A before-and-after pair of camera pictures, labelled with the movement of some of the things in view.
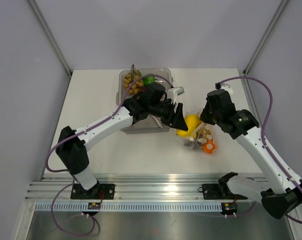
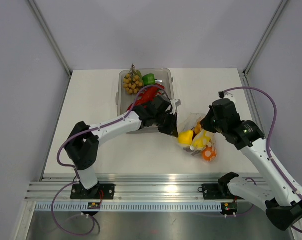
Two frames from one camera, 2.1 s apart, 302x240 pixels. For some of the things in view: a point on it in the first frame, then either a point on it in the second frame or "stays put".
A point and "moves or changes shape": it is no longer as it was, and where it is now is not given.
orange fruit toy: [210, 147] → [209, 153]
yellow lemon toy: [192, 121] → [185, 137]
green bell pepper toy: [148, 80] stays put
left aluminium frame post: [50, 36] stays put
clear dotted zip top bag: [200, 134] moves or changes shape
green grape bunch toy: [133, 81] stays put
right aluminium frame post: [261, 43] stays put
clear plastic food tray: [151, 125] stays put
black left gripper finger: [179, 121] → [174, 125]
